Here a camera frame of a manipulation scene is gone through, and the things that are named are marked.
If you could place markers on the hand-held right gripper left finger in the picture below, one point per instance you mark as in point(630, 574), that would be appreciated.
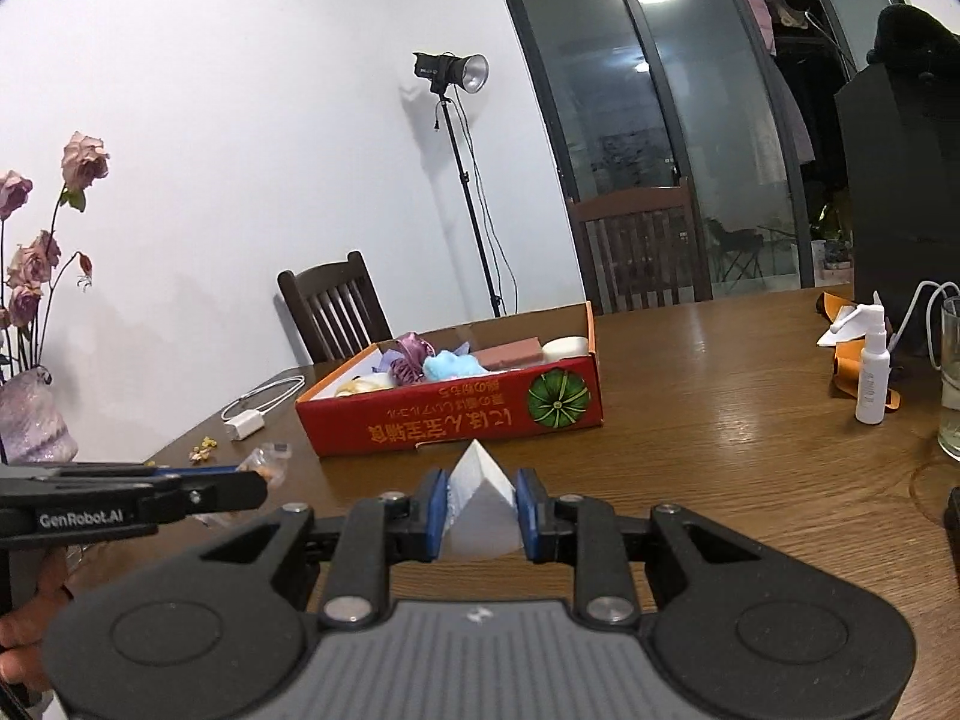
point(433, 517)

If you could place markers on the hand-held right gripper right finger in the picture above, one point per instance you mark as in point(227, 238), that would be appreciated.
point(531, 517)

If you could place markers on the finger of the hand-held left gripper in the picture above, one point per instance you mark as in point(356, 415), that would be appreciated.
point(202, 471)
point(217, 495)

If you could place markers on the white paper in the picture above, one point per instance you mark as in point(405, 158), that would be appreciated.
point(844, 330)
point(480, 510)

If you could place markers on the clear candy wrapper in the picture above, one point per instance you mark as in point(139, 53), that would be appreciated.
point(262, 465)

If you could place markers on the red cardboard box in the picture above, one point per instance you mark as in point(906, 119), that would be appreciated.
point(450, 416)

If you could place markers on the yellow plush toy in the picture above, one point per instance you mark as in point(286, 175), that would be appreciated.
point(364, 386)

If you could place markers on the light blue plush toy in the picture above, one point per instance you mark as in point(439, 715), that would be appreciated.
point(454, 366)

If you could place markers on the purple satin scrunchie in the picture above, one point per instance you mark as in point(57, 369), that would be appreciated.
point(412, 360)

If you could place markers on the pink rectangular sponge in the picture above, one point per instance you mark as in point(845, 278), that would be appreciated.
point(510, 352)

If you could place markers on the white round sponge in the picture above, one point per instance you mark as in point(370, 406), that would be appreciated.
point(564, 349)

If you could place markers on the person's left hand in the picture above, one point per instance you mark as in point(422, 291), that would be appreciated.
point(26, 652)

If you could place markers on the white charger block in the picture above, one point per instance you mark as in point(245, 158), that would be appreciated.
point(246, 425)

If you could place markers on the dark wooden slatted chair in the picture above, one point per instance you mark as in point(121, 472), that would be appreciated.
point(637, 247)
point(337, 307)

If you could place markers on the dried pink roses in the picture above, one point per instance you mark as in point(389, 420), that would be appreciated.
point(30, 262)

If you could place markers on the orange ribbon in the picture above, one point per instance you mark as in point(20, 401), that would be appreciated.
point(844, 371)

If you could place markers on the crumpled white paper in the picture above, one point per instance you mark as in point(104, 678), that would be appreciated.
point(844, 330)

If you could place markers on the white spray bottle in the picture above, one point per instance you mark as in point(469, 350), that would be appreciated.
point(874, 379)

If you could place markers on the clear drinking glass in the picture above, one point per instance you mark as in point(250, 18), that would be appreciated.
point(951, 390)

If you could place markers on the studio light on stand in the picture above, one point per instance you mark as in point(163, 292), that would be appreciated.
point(450, 71)

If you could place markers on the sliding glass door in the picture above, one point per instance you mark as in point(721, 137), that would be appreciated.
point(675, 90)

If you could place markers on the tall black box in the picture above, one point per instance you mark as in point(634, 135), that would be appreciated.
point(900, 202)

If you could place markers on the hanging pink garment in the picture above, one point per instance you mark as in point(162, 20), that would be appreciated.
point(759, 15)

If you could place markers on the black garment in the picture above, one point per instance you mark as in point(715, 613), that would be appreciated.
point(915, 34)

